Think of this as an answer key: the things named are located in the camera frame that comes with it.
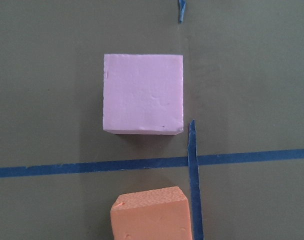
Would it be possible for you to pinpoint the pink foam cube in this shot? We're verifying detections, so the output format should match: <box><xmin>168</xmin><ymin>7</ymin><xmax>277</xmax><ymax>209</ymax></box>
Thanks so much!
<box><xmin>102</xmin><ymin>54</ymin><xmax>184</xmax><ymax>135</ymax></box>

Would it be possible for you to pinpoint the orange foam cube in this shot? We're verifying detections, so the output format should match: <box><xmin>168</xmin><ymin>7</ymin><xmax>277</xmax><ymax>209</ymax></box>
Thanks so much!
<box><xmin>110</xmin><ymin>186</ymin><xmax>193</xmax><ymax>240</ymax></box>

